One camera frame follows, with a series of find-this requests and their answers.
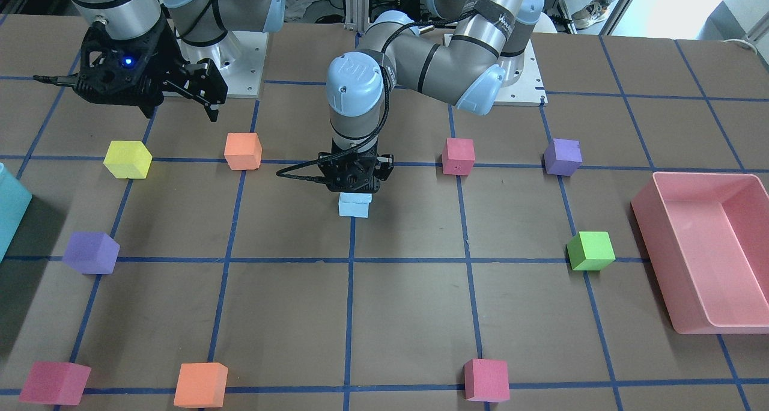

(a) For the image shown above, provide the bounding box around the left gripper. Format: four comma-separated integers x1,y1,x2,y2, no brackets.
318,149,395,194

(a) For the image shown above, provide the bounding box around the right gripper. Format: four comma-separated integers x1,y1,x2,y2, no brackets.
74,19,228,123

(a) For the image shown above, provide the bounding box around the light blue block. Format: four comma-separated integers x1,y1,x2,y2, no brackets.
339,192,372,204
338,201,369,218

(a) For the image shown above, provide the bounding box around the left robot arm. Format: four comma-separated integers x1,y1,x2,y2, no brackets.
315,0,544,193

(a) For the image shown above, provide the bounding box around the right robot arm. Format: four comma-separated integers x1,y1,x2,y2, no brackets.
35,0,285,121

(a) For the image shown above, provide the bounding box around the orange block near arm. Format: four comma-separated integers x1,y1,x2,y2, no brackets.
223,132,262,171

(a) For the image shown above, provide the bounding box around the pink block near arm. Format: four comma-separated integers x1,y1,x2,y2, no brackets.
440,138,476,176

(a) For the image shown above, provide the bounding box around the yellow block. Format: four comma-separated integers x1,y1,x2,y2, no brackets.
103,140,152,179

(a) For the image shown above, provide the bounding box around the near purple block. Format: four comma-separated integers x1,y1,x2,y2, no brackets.
62,231,120,274

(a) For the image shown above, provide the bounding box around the purple block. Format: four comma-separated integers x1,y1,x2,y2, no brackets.
544,138,582,177
62,231,120,274

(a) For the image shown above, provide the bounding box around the cyan plastic tray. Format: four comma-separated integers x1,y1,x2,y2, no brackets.
1,163,32,260

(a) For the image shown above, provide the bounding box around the far purple block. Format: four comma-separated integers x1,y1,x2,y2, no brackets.
544,138,582,177

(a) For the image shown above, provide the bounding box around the pink block far side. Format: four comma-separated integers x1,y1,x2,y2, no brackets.
463,358,511,403

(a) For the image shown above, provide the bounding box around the pink block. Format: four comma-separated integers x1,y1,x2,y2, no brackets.
19,361,91,406
463,358,511,403

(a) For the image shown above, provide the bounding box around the green block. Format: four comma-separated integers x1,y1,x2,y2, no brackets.
566,231,616,271

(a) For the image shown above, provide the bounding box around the orange block far side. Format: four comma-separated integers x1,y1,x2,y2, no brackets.
174,362,228,409

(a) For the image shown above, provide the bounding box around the near pink block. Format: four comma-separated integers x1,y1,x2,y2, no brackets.
19,361,91,406

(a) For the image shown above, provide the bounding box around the pink plastic tray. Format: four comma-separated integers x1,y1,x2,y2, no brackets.
631,172,768,334

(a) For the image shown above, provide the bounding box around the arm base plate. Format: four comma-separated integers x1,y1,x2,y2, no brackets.
443,31,546,106
178,31,271,99

